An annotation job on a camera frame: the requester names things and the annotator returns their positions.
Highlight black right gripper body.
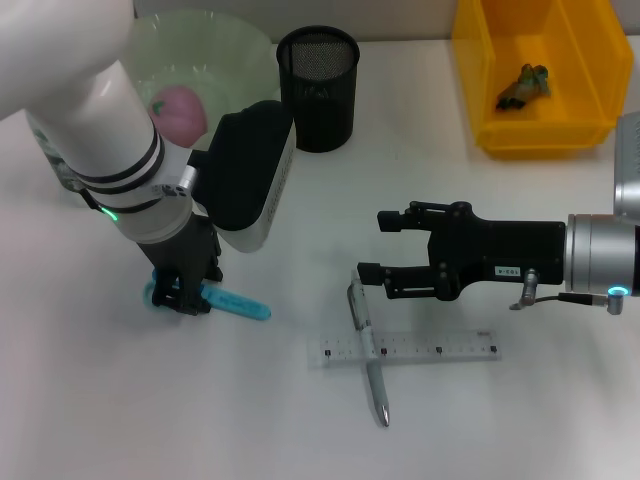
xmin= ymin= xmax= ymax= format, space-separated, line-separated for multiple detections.
xmin=427 ymin=202 xmax=569 ymax=301

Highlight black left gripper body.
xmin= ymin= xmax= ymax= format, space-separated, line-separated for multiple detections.
xmin=134 ymin=214 xmax=224 ymax=296

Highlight blue and teal scissors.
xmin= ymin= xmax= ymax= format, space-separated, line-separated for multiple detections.
xmin=142 ymin=269 xmax=273 ymax=321

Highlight pink toy peach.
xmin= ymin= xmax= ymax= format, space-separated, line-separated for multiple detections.
xmin=148 ymin=84 xmax=209 ymax=149

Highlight clear bottle with green label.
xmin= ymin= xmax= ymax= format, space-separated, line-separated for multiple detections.
xmin=27 ymin=112 xmax=87 ymax=209

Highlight silver ballpoint pen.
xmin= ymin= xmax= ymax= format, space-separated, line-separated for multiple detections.
xmin=347 ymin=269 xmax=392 ymax=428

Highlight clear plastic ruler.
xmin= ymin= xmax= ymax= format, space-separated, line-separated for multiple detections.
xmin=306 ymin=328 xmax=503 ymax=371

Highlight black mesh pen cup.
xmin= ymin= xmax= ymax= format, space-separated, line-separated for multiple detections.
xmin=276 ymin=27 xmax=361 ymax=154

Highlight translucent green fruit bowl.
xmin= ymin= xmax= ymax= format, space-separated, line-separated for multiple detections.
xmin=122 ymin=9 xmax=281 ymax=151

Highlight yellow plastic bin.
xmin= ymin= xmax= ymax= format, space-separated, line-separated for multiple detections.
xmin=452 ymin=0 xmax=635 ymax=160

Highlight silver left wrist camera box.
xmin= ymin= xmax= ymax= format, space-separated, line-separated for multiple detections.
xmin=194 ymin=99 xmax=296 ymax=254

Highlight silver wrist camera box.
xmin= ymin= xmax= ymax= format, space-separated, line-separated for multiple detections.
xmin=194 ymin=99 xmax=296 ymax=254
xmin=612 ymin=112 xmax=640 ymax=221

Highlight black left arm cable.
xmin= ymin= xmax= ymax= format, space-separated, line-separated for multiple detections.
xmin=78 ymin=187 xmax=104 ymax=214

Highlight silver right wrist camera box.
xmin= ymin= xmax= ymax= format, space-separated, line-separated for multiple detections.
xmin=612 ymin=112 xmax=640 ymax=221

